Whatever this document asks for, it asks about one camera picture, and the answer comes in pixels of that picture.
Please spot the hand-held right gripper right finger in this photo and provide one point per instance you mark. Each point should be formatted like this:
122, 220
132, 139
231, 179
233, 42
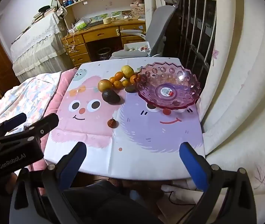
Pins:
193, 165

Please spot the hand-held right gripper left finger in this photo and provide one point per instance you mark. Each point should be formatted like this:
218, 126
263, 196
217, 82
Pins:
76, 159

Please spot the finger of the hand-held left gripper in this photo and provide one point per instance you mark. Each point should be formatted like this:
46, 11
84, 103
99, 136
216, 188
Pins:
46, 124
15, 121

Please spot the dark avocado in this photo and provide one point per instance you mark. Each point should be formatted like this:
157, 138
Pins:
130, 89
110, 96

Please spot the red-yellow apple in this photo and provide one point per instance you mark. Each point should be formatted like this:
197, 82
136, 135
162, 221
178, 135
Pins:
104, 85

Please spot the orange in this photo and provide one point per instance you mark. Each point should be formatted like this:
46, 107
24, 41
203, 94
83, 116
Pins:
112, 79
133, 78
117, 85
119, 75

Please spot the purple glass plate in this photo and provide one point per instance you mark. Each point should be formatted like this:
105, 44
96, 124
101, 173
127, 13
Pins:
184, 84

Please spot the yellowish mandarin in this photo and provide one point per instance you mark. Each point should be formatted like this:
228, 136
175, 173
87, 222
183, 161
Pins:
125, 83

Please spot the floral quilt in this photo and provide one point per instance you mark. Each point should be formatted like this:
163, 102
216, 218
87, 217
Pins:
22, 102

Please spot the pink blanket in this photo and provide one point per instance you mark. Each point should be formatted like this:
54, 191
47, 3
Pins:
63, 84

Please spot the small red jujube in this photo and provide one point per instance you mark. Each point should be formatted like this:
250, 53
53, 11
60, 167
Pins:
111, 123

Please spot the cartoon printed tablecloth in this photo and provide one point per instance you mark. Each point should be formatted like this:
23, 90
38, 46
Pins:
146, 144

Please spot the person's dark trousers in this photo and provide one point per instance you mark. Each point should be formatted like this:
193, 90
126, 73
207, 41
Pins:
104, 203

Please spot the white lace cover cloth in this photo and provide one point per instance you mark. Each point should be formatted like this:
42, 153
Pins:
36, 40

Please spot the wastebasket with dark liner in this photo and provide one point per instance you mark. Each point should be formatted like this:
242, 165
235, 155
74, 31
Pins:
104, 54

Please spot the white embroidered curtain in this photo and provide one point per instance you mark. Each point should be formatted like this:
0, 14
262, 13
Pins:
240, 86
151, 2

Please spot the white power strip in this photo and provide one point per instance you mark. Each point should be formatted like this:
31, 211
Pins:
73, 30

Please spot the green tissue box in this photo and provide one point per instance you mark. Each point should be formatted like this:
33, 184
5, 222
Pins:
79, 25

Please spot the wooden desk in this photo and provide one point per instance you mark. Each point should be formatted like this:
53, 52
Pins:
99, 33

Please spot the wooden bookshelf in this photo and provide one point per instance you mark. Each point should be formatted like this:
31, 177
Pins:
70, 18

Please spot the stack of books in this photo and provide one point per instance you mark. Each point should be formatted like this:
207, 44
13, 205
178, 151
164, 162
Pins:
45, 12

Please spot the white plastic basket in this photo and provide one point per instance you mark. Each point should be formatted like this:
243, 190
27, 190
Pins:
132, 46

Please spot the beige mug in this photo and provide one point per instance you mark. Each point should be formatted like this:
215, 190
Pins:
106, 20

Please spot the grey office chair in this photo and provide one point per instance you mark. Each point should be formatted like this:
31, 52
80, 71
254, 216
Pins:
157, 28

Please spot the metal window bars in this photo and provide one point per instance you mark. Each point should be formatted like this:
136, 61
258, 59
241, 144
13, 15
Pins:
196, 11

